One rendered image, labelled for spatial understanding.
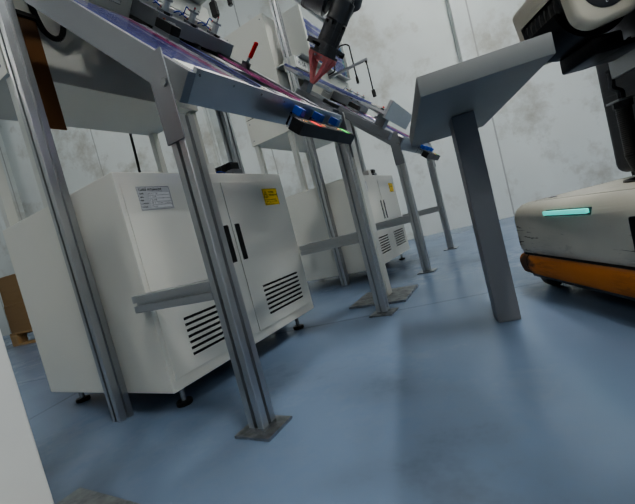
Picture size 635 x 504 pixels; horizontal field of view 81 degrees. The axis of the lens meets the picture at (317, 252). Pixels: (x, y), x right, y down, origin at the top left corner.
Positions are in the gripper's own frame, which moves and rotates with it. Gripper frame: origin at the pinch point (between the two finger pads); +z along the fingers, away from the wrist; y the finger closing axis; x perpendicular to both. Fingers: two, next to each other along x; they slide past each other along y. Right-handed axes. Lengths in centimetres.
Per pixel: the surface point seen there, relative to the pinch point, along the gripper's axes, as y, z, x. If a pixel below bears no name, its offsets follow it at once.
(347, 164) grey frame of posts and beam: -31.5, 21.0, 6.4
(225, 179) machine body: 0.5, 38.8, -16.9
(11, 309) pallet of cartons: -58, 312, -260
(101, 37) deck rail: 38.4, 10.4, -30.3
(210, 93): 31.3, 10.3, -2.6
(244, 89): 21.7, 7.6, -2.6
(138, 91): -3, 31, -71
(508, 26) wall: -368, -116, -39
